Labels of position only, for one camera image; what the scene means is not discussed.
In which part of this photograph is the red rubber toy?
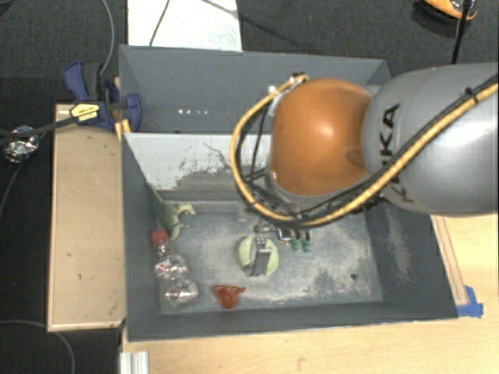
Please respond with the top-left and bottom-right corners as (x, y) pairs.
(211, 284), (247, 310)

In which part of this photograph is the clear plastic bottle red cap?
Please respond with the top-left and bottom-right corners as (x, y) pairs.
(150, 229), (200, 309)

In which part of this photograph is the grey metal bin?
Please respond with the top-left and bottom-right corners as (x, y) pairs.
(116, 44), (459, 342)

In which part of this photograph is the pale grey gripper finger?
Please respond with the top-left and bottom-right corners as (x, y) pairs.
(248, 237), (264, 277)
(258, 237), (274, 277)

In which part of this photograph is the pale wood board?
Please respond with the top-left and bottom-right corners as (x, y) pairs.
(46, 101), (128, 333)

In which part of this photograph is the green toy dinosaur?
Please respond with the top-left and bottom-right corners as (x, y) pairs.
(145, 181), (196, 242)

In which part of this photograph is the pale green ball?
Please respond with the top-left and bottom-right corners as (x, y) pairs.
(237, 235), (280, 278)

